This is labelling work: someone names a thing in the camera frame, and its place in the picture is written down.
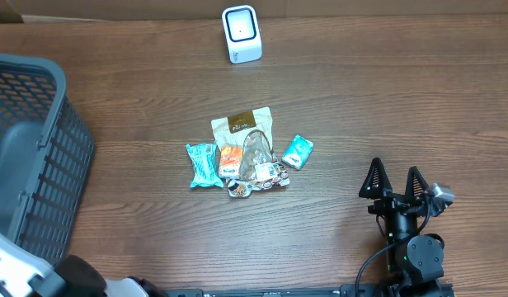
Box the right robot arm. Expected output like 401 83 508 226
355 158 455 296

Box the teal tissue pack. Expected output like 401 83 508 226
282 134 314 170

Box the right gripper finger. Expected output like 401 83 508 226
359 158 393 200
405 167 429 199

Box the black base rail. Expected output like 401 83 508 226
162 283 455 297

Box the cardboard back panel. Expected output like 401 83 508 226
0 0 508 22

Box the beige snack pouch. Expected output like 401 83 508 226
211 106 290 198

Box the grey plastic basket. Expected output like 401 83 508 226
0 54 96 264

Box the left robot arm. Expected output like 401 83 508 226
0 234 165 297

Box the white barcode scanner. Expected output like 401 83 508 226
222 5 262 64

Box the teal snack packet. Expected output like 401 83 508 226
186 143 224 188

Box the orange tissue pack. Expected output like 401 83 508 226
218 145 243 179

